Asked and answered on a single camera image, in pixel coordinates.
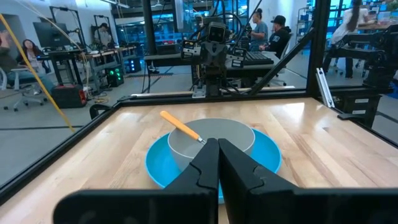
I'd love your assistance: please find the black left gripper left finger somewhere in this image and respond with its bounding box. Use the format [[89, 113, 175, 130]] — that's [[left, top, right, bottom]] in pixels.
[[52, 138, 220, 224]]

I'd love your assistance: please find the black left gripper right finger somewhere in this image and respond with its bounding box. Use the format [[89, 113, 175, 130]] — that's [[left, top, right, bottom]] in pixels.
[[218, 138, 398, 224]]

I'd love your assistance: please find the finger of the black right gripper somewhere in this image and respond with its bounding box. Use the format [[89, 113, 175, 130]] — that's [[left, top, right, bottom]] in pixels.
[[228, 47, 248, 70], [181, 39, 203, 62]]

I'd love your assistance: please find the blue plate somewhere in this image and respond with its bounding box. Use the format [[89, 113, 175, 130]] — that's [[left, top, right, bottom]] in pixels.
[[144, 126, 283, 205]]

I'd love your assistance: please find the yellow-handled metal spoon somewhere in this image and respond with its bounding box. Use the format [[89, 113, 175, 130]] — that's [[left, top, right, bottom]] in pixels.
[[159, 110, 208, 146]]

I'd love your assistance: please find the grey-white bowl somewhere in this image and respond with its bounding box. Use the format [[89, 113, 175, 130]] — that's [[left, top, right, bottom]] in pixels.
[[167, 117, 257, 172]]

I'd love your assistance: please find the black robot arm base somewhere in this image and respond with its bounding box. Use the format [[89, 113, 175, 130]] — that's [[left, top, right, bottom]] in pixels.
[[336, 93, 384, 129]]

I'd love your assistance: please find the black keyboard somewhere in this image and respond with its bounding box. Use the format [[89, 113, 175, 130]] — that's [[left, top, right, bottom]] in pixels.
[[243, 50, 275, 67]]

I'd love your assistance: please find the grey office desk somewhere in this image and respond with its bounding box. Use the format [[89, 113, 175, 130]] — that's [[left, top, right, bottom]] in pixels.
[[143, 50, 281, 95]]

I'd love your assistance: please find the person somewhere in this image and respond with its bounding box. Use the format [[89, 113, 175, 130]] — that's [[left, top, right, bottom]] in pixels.
[[0, 29, 57, 95], [323, 0, 379, 79], [248, 7, 270, 52], [259, 14, 294, 60], [16, 38, 45, 74], [94, 22, 114, 51]]

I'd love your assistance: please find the black building pillar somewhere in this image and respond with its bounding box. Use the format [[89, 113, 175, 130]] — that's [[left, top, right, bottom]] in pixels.
[[141, 0, 158, 57]]

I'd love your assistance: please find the computer tower with green lights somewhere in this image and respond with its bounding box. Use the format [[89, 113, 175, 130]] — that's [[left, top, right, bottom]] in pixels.
[[104, 65, 126, 88]]

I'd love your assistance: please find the black table clamp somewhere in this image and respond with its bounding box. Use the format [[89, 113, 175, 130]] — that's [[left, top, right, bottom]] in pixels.
[[89, 103, 113, 121]]

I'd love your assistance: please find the red and black power box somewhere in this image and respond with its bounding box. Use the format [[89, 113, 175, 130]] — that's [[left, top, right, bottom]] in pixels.
[[50, 83, 89, 110]]

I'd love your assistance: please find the black computer monitor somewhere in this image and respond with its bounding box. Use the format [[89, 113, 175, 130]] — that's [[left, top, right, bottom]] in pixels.
[[32, 21, 72, 49]]

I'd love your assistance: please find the white office chair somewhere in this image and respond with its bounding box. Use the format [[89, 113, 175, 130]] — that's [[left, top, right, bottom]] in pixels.
[[0, 66, 48, 113]]

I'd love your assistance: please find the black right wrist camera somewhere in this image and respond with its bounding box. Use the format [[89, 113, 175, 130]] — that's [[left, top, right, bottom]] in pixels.
[[207, 22, 227, 44]]

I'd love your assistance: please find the black diagonal frame strut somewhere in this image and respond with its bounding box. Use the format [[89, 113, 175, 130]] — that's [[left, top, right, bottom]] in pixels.
[[248, 27, 315, 97]]

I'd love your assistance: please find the black rig frame post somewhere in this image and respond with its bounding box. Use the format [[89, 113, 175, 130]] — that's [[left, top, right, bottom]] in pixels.
[[305, 0, 331, 98]]

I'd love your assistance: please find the white aluminium bracket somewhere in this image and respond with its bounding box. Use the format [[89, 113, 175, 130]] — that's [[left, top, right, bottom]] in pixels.
[[315, 67, 336, 109]]

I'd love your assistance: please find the black table edge frame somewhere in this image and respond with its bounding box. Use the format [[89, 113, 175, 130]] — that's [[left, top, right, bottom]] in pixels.
[[0, 88, 398, 207]]

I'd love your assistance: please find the yellow hanging cable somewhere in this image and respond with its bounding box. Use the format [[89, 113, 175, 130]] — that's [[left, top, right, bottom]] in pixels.
[[0, 13, 76, 133]]

